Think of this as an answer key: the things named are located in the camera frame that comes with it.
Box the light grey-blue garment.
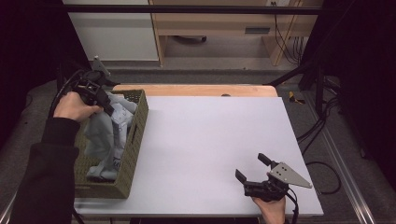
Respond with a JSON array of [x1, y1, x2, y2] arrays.
[[82, 91, 138, 183]]

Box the black metal stand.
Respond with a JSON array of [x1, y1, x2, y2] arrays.
[[263, 59, 326, 117]]

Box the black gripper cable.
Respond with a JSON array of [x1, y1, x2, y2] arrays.
[[49, 68, 86, 118], [284, 188, 301, 224]]

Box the black horizontal metal bar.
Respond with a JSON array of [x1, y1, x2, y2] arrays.
[[61, 5, 323, 15]]

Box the black hanging desk cables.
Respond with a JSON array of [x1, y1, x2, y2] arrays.
[[270, 1, 305, 65]]

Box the olive green woven basket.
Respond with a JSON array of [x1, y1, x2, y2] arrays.
[[74, 89, 149, 200]]

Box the yellow and black tool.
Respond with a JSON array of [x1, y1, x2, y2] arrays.
[[288, 91, 306, 105]]

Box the black floor cable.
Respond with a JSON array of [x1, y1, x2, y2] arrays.
[[296, 96, 343, 196]]

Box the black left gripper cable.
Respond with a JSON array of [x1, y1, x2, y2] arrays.
[[49, 68, 86, 118]]

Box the person's right hand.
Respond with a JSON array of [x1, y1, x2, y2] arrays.
[[251, 195, 287, 224]]

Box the person's left hand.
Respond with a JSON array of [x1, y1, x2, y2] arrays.
[[52, 91, 105, 123]]

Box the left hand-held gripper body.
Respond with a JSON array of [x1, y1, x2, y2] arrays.
[[70, 55, 121, 106]]

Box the light wooden desk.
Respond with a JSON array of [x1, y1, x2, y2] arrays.
[[148, 0, 325, 67]]

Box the aluminium floor rail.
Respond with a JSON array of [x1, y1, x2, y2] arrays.
[[302, 91, 376, 224]]

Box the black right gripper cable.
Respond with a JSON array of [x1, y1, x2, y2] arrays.
[[284, 188, 301, 224]]

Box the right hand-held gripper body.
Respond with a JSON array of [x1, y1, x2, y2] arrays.
[[243, 161, 314, 203]]

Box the white cabinet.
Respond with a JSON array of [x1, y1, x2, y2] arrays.
[[62, 0, 160, 62]]

